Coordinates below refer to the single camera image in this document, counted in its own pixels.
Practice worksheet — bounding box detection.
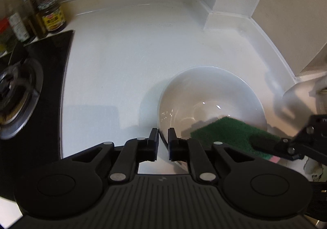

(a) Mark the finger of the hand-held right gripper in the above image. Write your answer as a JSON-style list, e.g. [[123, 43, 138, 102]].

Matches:
[[251, 114, 327, 166], [280, 153, 307, 161]]

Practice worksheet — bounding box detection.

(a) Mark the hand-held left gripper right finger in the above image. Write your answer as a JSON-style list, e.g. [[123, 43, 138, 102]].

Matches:
[[167, 128, 256, 185]]

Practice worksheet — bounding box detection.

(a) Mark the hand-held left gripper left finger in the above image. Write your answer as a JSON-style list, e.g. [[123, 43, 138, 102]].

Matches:
[[61, 128, 159, 185]]

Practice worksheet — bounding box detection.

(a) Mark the green and pink sponge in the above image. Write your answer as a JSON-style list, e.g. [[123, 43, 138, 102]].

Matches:
[[190, 116, 282, 164]]

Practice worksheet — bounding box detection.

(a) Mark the white ceramic bowl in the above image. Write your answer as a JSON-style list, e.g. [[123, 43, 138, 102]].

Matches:
[[157, 66, 268, 174]]

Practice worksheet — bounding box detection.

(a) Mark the black glass cooktop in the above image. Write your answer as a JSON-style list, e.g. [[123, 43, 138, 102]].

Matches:
[[0, 30, 75, 201]]

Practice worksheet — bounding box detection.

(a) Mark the metal gas burner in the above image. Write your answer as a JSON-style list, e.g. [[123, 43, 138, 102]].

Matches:
[[0, 59, 44, 141]]

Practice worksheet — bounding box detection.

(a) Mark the sauce jar with checkered lid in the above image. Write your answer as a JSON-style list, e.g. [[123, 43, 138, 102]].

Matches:
[[37, 0, 67, 33]]

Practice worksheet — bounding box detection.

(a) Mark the dark olive oil bottle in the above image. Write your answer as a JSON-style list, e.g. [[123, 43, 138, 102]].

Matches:
[[29, 0, 48, 39]]

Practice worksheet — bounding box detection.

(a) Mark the clear bottle with white label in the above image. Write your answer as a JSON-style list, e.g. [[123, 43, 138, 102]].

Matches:
[[0, 0, 30, 43]]

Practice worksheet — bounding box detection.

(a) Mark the clear bottle with black cap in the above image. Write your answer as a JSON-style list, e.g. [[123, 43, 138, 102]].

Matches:
[[17, 0, 37, 40]]

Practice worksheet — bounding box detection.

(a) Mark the red capped container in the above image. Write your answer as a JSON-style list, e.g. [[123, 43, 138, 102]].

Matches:
[[0, 19, 14, 56]]

